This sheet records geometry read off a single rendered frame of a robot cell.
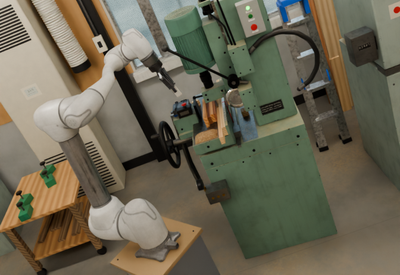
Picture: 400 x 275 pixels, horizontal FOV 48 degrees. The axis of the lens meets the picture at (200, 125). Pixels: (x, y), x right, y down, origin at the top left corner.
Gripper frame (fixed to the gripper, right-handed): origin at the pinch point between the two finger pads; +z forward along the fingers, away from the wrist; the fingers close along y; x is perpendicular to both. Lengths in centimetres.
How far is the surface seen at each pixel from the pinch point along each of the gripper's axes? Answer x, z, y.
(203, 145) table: -1.1, 23.2, -26.9
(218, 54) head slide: -32.1, -6.5, -7.8
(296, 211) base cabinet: -17, 92, -24
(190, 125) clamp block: 5.2, 20.0, -3.9
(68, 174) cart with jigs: 125, 27, 56
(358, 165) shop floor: -57, 130, 31
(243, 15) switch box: -54, -19, -18
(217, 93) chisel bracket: -18.6, 12.4, -4.5
